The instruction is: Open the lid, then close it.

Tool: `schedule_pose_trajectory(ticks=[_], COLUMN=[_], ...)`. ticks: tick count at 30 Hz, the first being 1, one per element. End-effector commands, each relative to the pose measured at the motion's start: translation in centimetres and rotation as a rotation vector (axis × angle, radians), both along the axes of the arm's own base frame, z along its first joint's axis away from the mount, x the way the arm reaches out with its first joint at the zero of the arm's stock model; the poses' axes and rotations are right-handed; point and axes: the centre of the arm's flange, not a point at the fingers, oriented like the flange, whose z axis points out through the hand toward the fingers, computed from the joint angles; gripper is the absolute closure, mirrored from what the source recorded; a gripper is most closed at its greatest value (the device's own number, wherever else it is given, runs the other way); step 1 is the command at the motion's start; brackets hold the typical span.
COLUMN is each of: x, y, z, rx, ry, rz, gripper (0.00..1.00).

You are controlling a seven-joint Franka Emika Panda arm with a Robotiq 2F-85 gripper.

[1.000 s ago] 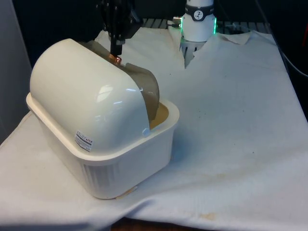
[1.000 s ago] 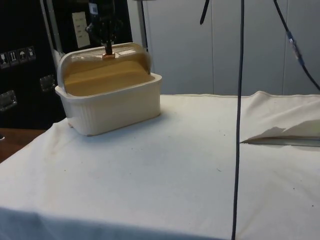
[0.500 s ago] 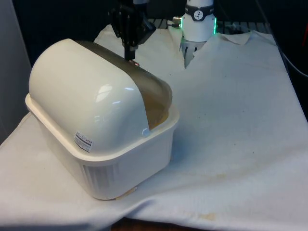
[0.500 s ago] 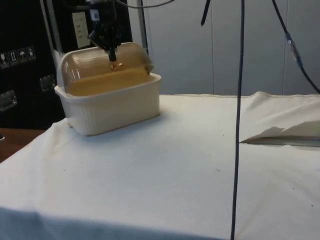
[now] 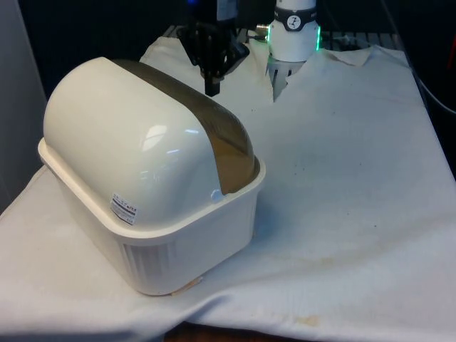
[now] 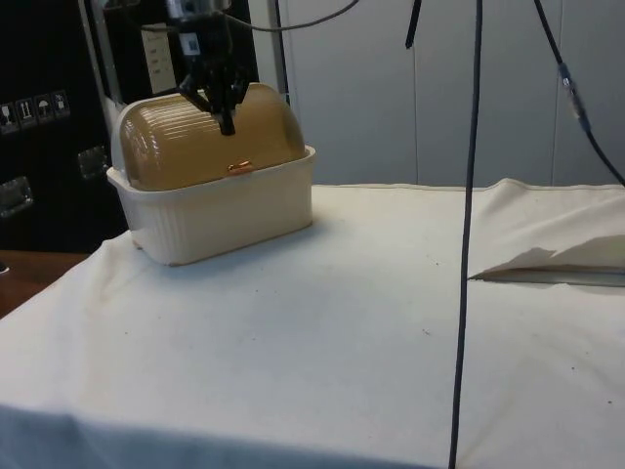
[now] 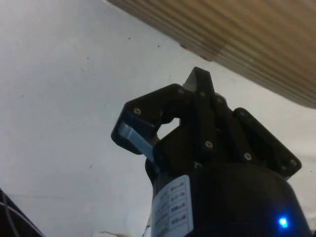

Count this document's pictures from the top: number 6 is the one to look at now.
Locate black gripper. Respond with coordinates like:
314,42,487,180
169,13,247,137

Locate rounded box lid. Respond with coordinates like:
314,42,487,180
110,81,309,192

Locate cream box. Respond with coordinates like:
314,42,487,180
105,145,318,268

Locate pale locker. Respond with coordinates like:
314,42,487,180
285,0,420,186

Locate black cabinet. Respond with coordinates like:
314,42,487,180
0,0,261,255

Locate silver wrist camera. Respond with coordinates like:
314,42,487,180
164,0,231,19

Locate grey cable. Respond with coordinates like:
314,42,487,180
225,0,359,33

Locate black cable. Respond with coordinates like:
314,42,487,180
532,0,625,188
447,0,485,469
402,0,424,50

